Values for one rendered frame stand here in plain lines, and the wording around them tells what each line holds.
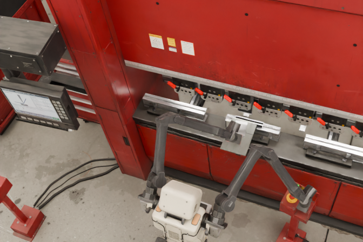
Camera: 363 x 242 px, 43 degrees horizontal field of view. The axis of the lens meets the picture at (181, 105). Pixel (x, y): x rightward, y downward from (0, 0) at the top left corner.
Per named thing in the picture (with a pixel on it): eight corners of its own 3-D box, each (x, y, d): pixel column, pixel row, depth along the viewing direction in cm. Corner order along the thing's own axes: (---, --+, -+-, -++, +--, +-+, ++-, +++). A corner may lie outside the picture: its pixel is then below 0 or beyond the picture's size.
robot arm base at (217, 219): (203, 222, 262) (223, 229, 258) (207, 208, 261) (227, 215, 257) (208, 219, 270) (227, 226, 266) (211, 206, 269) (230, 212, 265)
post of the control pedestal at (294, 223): (286, 237, 361) (291, 209, 318) (289, 232, 364) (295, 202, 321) (293, 241, 359) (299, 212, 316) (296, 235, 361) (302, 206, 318)
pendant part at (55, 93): (19, 119, 317) (-3, 85, 289) (27, 105, 324) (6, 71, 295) (77, 131, 306) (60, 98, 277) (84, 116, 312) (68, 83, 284)
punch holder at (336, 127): (318, 128, 294) (322, 113, 281) (321, 118, 299) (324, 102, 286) (343, 134, 290) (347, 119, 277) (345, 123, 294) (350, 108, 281)
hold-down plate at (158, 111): (147, 113, 354) (146, 111, 352) (150, 107, 357) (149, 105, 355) (183, 122, 345) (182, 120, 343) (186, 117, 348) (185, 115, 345)
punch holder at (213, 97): (201, 99, 319) (199, 83, 306) (205, 89, 323) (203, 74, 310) (221, 104, 314) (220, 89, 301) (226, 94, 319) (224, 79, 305)
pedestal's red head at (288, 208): (279, 210, 319) (280, 199, 304) (289, 192, 326) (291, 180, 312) (306, 224, 311) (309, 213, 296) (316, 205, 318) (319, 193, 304)
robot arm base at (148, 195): (136, 197, 275) (154, 204, 272) (140, 185, 275) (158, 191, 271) (142, 195, 283) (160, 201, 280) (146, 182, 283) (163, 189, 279)
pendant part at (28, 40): (18, 125, 332) (-40, 41, 264) (34, 98, 345) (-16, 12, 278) (81, 139, 319) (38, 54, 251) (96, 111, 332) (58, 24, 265)
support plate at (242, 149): (220, 149, 315) (220, 148, 314) (232, 119, 328) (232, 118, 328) (245, 156, 309) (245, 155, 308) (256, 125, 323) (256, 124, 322)
